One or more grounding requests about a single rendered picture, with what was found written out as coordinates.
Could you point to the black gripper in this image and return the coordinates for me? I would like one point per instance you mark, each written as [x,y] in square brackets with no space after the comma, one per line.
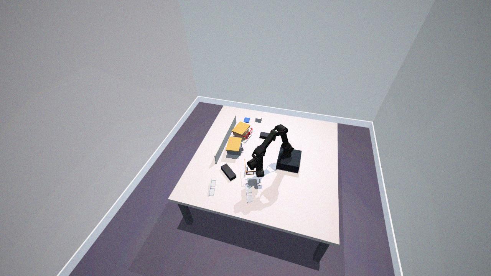
[260,171]

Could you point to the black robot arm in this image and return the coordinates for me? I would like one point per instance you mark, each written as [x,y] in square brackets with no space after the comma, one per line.
[261,149]

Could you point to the grey thin panel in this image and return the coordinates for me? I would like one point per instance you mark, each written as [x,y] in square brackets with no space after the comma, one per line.
[225,139]

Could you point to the white rimmed glasses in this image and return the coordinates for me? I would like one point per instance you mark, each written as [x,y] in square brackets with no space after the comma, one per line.
[249,197]

